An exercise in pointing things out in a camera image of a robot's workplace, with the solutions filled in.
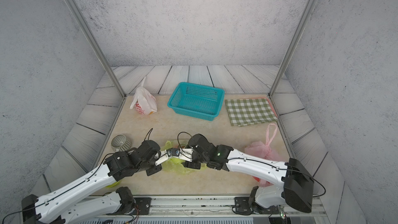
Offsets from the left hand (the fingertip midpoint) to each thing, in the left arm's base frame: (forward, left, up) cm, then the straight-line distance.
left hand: (164, 160), depth 75 cm
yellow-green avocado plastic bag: (-2, -5, -1) cm, 5 cm away
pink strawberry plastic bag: (+2, -47, +4) cm, 48 cm away
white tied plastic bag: (+39, +18, -1) cm, 43 cm away
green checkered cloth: (+39, -53, -12) cm, 67 cm away
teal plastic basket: (+49, -19, -12) cm, 54 cm away
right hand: (+1, -10, +3) cm, 10 cm away
